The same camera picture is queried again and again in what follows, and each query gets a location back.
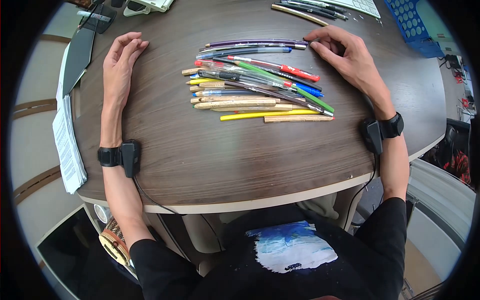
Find person's body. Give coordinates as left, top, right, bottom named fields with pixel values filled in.
left=129, top=197, right=408, bottom=300

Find person's right thumb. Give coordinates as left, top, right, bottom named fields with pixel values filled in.
left=309, top=40, right=344, bottom=71

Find person's left fingers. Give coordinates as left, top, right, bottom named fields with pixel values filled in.
left=109, top=32, right=149, bottom=70

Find white keyboard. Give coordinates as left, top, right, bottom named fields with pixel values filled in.
left=322, top=0, right=382, bottom=19

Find white plastic device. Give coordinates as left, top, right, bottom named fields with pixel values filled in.
left=123, top=0, right=175, bottom=17

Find row of dark pens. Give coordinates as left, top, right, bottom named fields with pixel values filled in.
left=271, top=0, right=349, bottom=27

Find person's right index finger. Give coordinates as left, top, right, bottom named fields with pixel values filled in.
left=303, top=25, right=347, bottom=42

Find person's right hand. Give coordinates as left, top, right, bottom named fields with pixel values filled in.
left=303, top=25, right=397, bottom=121

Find pile of coloured pens pencils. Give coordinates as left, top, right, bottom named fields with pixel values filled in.
left=182, top=38, right=335, bottom=124

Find woven straw bag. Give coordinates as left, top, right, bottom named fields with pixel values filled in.
left=98, top=216, right=132, bottom=267

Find person's legs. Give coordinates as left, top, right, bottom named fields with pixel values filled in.
left=182, top=193, right=340, bottom=276

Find blue perforated plastic basket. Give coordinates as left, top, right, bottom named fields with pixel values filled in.
left=384, top=0, right=445, bottom=59

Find black flat folder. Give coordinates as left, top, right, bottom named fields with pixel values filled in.
left=62, top=4, right=104, bottom=99

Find person's right fingers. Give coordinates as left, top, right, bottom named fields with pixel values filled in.
left=324, top=37, right=348, bottom=57

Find person's left hand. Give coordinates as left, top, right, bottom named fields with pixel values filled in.
left=102, top=32, right=149, bottom=110

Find stack of printed papers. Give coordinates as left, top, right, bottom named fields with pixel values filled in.
left=52, top=42, right=88, bottom=195

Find black wrist band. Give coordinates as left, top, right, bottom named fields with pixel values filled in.
left=361, top=112, right=405, bottom=155
left=97, top=139, right=142, bottom=178

